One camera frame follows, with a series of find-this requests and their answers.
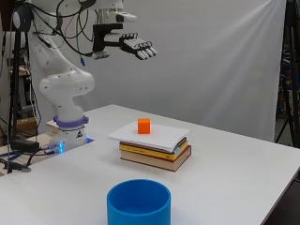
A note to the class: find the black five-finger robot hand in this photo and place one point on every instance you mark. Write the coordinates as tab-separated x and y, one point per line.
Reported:
131	43

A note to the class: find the orange cube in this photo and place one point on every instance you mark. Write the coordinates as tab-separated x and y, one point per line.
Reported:
144	126

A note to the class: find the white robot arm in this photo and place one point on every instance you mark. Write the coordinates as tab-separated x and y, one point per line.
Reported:
64	84

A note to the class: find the white hanging sheet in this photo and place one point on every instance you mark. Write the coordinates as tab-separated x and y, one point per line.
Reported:
203	62

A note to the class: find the yellow book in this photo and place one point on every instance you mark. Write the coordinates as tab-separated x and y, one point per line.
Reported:
146	152

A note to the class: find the thin light blue book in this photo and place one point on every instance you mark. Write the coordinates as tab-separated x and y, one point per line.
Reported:
180	146

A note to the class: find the brown book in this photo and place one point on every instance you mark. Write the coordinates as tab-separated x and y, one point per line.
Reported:
156	162

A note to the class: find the black tripod stand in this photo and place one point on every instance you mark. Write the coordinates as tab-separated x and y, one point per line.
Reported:
292	78
15	93

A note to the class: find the brown cardboard box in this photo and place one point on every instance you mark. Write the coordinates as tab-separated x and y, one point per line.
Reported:
27	125

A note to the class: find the black power box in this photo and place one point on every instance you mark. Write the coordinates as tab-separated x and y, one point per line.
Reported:
25	145

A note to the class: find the blue round tub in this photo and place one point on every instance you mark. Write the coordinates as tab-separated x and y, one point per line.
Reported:
139	207

